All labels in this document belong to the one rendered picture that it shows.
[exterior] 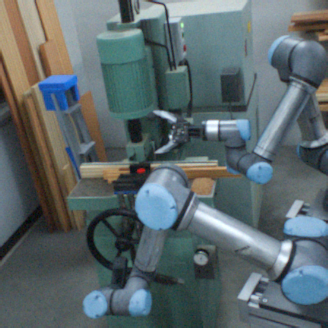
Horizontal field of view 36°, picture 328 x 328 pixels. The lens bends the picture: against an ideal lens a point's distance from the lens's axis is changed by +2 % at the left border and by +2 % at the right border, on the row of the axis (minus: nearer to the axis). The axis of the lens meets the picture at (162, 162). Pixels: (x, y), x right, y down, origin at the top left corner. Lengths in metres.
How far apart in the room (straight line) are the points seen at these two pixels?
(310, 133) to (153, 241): 0.74
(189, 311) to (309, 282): 1.01
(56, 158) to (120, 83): 1.59
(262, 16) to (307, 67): 2.49
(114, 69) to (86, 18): 2.62
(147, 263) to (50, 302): 1.52
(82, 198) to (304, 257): 1.02
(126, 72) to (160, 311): 1.05
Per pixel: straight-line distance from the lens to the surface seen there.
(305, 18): 3.67
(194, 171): 2.05
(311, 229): 1.44
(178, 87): 2.11
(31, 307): 3.07
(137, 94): 1.91
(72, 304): 2.99
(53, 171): 3.44
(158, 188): 1.27
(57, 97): 2.79
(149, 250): 1.56
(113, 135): 4.75
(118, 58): 1.86
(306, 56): 1.69
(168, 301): 2.25
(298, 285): 1.34
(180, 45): 2.17
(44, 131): 3.34
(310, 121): 1.90
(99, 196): 2.04
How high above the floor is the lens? 1.85
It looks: 25 degrees down
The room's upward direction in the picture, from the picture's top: 8 degrees counter-clockwise
